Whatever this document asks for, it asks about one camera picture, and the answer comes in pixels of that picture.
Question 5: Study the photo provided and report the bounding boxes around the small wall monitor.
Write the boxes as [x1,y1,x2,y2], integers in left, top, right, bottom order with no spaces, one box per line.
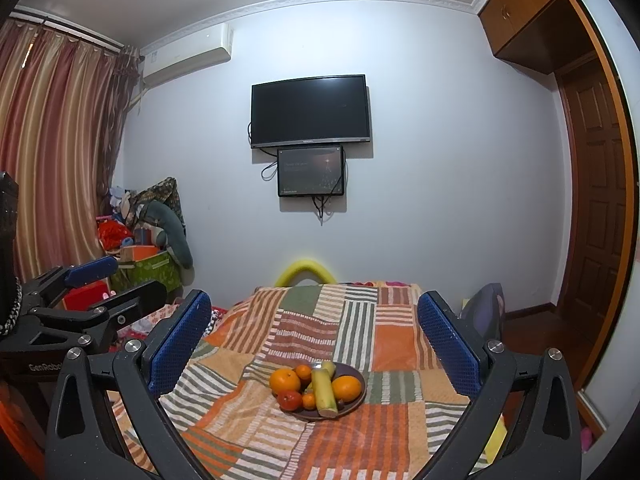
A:
[277,145,345,198]

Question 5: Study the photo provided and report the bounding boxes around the short yellow banana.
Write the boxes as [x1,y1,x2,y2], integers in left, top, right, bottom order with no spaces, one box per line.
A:
[305,361,336,392]

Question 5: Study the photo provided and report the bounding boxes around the brown wooden door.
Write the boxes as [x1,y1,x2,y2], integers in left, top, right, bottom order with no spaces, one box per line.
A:
[556,52,634,390]

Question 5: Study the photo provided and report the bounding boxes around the black monitor cables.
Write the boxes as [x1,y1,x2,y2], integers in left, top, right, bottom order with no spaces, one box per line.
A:
[245,119,352,227]

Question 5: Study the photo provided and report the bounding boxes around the long yellow banana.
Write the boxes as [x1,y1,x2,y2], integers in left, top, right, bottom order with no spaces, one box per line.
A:
[311,367,338,418]

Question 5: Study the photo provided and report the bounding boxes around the green patterned storage box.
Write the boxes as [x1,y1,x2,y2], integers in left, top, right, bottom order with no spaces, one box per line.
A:
[108,252,182,292]

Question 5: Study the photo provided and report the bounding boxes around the yellow foam ring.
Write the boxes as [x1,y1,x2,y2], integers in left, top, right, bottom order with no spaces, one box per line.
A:
[273,257,341,288]

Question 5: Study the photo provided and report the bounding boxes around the grey plush toy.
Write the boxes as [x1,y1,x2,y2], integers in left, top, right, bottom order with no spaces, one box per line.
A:
[140,200,193,270]

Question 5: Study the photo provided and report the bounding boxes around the dark purple plate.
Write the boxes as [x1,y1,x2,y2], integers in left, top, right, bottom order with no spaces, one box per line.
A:
[270,361,367,422]

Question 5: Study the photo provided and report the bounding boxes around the red tomato on plate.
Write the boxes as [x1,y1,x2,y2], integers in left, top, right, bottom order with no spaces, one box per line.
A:
[277,390,304,413]

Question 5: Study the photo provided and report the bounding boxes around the wooden overhead cabinet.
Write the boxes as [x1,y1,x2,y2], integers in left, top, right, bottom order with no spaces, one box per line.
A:
[480,0,593,75]

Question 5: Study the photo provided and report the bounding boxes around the striped patchwork blanket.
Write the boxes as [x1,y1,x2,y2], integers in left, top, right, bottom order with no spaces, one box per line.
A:
[106,282,507,480]

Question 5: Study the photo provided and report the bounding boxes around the striped red curtain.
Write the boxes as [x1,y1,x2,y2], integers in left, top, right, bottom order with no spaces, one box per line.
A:
[1,20,140,281]

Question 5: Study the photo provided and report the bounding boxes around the white air conditioner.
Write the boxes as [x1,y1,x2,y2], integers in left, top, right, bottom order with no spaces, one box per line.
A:
[142,23,232,88]

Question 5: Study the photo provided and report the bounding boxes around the large black wall television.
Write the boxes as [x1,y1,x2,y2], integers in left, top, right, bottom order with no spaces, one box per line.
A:
[250,74,371,148]

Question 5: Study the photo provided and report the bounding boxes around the small orange under banana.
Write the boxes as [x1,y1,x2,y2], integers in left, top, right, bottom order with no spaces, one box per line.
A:
[302,391,316,411]

